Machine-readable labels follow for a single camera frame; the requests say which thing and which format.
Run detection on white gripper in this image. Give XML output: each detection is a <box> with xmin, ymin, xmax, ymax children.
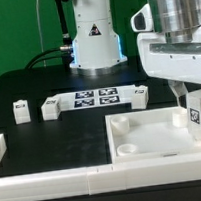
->
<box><xmin>137</xmin><ymin>27</ymin><xmax>201</xmax><ymax>108</ymax></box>

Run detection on white square tabletop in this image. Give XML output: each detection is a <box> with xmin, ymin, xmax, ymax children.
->
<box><xmin>105</xmin><ymin>106</ymin><xmax>201</xmax><ymax>163</ymax></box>

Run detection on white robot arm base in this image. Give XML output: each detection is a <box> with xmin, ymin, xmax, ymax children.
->
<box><xmin>70</xmin><ymin>0</ymin><xmax>128</xmax><ymax>76</ymax></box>

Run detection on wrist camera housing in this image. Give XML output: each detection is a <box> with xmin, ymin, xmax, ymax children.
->
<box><xmin>130</xmin><ymin>4</ymin><xmax>154</xmax><ymax>32</ymax></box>

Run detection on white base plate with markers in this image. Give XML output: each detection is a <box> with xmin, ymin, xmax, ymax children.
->
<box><xmin>56</xmin><ymin>85</ymin><xmax>135</xmax><ymax>111</ymax></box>

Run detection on black cables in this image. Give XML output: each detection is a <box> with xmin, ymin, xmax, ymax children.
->
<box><xmin>17</xmin><ymin>0</ymin><xmax>84</xmax><ymax>70</ymax></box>

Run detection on thin white cable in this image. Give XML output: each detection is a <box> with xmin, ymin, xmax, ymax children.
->
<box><xmin>35</xmin><ymin>0</ymin><xmax>49</xmax><ymax>68</ymax></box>

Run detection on white front fence rail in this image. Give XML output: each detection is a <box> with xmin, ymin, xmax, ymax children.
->
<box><xmin>0</xmin><ymin>153</ymin><xmax>201</xmax><ymax>201</ymax></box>

